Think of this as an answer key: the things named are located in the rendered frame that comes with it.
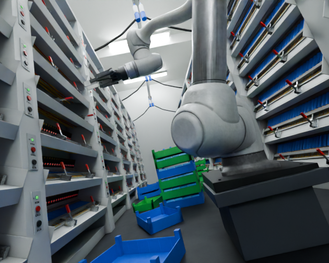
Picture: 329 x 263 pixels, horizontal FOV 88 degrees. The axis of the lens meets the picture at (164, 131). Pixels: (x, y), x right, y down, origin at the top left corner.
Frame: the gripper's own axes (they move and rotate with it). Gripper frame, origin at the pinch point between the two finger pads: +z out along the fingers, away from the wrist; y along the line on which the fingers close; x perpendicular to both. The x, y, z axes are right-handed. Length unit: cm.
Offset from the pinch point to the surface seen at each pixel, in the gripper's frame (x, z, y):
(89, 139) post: 16.4, 21.3, -37.5
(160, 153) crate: 45, -23, -52
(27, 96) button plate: 15.4, 16.5, 28.6
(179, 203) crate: 85, -22, -51
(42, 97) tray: 10.5, 17.1, 18.5
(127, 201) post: 73, 26, -107
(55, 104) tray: 10.1, 16.7, 9.3
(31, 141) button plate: 31.6, 19.3, 28.1
